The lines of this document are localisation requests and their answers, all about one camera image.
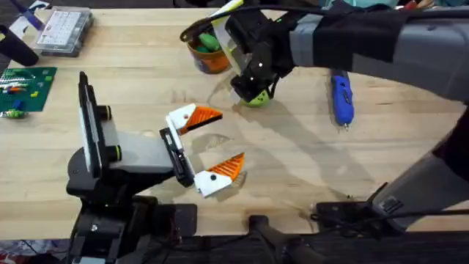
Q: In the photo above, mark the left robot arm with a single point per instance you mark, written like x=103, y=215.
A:
x=110, y=227

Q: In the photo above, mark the clear plastic parts box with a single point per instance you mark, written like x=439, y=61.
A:
x=62, y=29

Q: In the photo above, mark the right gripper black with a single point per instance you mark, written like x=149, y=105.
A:
x=264, y=40

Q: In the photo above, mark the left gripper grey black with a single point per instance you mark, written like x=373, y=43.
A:
x=143, y=150

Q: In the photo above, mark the left wrist upright black plate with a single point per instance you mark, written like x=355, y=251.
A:
x=89, y=121

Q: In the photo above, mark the black cylinder object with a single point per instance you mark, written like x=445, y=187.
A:
x=16, y=47

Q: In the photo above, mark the blue electric screwdriver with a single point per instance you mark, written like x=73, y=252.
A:
x=342, y=99

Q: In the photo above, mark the right wrist upright plate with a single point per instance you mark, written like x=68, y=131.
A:
x=221, y=34

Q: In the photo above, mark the orange tub with toys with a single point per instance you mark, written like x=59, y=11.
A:
x=212, y=60

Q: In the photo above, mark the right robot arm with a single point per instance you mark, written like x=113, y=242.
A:
x=421, y=47

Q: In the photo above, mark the green disc with holes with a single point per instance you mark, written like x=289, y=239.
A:
x=261, y=100

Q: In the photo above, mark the green board with toy blocks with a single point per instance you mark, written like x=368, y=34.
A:
x=34, y=84

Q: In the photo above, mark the black rail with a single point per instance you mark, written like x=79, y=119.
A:
x=329, y=249

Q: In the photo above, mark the white card with blue tape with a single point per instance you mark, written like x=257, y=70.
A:
x=27, y=16

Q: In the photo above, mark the teal object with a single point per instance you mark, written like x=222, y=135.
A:
x=359, y=3

